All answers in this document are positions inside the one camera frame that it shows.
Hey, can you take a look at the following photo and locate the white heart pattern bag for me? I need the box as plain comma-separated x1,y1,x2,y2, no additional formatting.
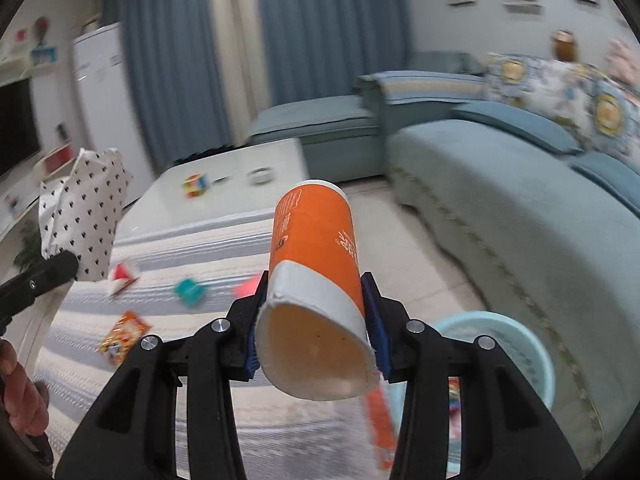
38,148,132,282

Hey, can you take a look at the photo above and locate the orange snack wrapper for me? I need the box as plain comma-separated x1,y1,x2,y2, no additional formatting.
364,386,397,472

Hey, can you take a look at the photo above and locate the orange paper cup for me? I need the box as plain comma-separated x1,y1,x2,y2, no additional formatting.
255,180,378,401

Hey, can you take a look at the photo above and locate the light blue mesh trash basket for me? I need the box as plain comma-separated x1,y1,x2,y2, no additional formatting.
387,310,557,476

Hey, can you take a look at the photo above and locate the left hand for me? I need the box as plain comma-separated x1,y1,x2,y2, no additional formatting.
1,339,49,437

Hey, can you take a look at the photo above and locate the potted green plant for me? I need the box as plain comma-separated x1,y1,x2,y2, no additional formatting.
13,220,43,272

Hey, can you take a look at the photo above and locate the colourful snack packet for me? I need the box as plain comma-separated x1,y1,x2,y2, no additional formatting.
100,311,151,367

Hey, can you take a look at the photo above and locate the white tv shelf unit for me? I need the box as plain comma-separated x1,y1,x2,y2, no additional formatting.
1,56,75,231

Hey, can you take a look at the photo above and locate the red white paper cup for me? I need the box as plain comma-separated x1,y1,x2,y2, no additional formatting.
107,260,140,297

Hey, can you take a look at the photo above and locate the striped woven table cloth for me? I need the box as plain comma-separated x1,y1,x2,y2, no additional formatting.
36,210,380,479

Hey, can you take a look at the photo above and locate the black television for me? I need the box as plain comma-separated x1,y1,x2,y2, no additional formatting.
0,79,40,176

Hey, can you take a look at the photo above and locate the pink paper scrap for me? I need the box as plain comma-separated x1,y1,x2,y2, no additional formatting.
233,274,262,299

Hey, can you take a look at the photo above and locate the white refrigerator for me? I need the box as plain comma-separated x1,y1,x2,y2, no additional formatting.
73,23,156,203

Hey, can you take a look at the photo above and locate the blue sofa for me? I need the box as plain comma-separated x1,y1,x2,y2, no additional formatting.
355,70,639,470

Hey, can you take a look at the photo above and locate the rubiks cube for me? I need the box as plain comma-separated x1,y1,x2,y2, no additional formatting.
182,174,209,198

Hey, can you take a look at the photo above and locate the round white ashtray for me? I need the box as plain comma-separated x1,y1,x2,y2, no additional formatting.
247,167,274,185

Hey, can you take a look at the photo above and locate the blue curtain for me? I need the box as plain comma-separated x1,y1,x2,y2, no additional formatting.
98,0,410,169

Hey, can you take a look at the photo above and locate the floral cushion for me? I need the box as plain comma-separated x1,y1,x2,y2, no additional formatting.
485,53,639,168

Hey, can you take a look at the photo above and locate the blue ottoman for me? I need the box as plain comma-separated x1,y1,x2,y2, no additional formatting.
248,96,385,183

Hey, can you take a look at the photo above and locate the brown jar on sofa back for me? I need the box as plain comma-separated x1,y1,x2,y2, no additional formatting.
551,29,578,63

